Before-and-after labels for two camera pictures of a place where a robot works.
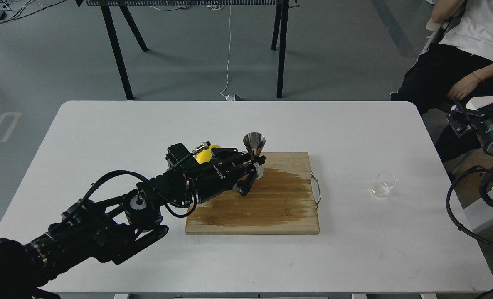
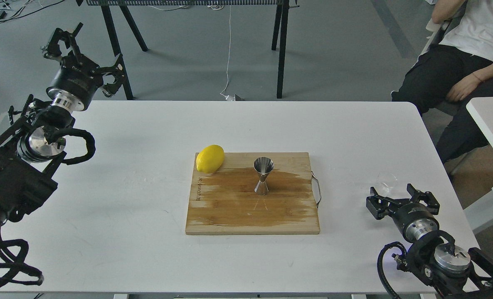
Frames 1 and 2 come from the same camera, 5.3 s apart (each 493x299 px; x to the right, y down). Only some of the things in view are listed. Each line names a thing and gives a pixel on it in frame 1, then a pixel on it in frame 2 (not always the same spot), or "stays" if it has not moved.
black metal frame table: [279, 39] stays
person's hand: [463, 87] stays
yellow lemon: [205, 155] stays
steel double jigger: [255, 142] to [263, 165]
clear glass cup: [385, 180] stays
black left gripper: [218, 174] to [76, 81]
